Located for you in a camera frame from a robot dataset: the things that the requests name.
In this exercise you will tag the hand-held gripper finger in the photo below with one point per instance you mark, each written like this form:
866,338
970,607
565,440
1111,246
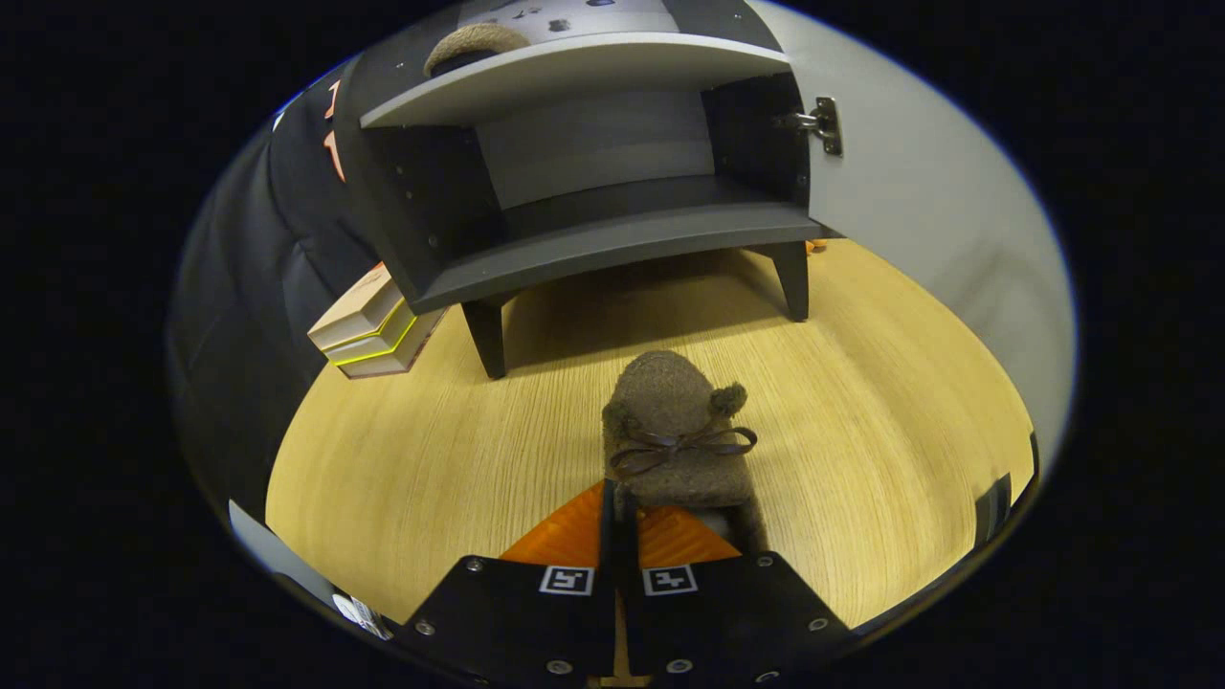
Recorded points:
607,541
629,545

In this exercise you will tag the brown felt shoe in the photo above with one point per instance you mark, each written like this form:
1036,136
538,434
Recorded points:
474,40
670,402

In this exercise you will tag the dark grey shoe cabinet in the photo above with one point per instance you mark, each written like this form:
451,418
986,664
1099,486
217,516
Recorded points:
612,239

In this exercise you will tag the yellow edged book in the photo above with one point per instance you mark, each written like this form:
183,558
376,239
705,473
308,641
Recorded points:
378,344

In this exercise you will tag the black backdrop cloth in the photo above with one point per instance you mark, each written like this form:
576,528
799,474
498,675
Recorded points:
239,335

